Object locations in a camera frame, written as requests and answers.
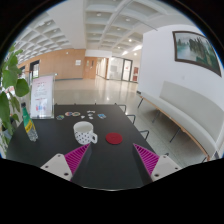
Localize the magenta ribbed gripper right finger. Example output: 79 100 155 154
133 144 181 185

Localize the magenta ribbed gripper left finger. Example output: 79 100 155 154
41 144 90 181

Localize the green plastic water bottle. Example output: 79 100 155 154
21 102 38 142

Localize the white polka dot mug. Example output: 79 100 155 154
73 121 98 145

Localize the round badge colourful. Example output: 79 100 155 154
65 112 73 117

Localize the red round coaster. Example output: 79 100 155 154
106 132 123 145

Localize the small white badge cluster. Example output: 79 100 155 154
87 111 95 119

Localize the blue sticker card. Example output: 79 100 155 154
97 113 106 119

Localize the long white bench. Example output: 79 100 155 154
141 81 224 160

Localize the acrylic sign stand with poster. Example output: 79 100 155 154
30 75 54 119

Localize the green potted plant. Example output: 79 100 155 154
0 45 30 158

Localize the framed landscape painting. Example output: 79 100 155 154
172 31 221 76

